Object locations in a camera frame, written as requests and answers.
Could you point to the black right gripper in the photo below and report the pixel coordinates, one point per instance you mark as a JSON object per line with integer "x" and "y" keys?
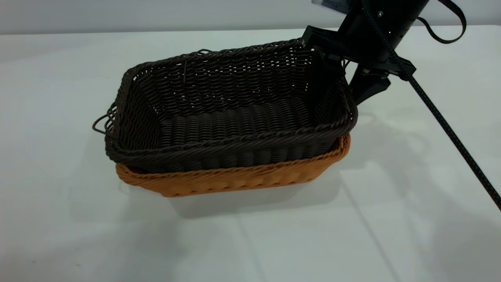
{"x": 372, "y": 35}

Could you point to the dark brown wicker basket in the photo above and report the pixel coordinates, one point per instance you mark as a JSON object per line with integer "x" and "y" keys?
{"x": 235, "y": 121}

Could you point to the light brown wicker basket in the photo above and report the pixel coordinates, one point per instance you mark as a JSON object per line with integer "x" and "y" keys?
{"x": 235, "y": 180}

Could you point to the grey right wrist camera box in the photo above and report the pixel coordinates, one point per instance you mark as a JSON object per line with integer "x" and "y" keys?
{"x": 332, "y": 4}

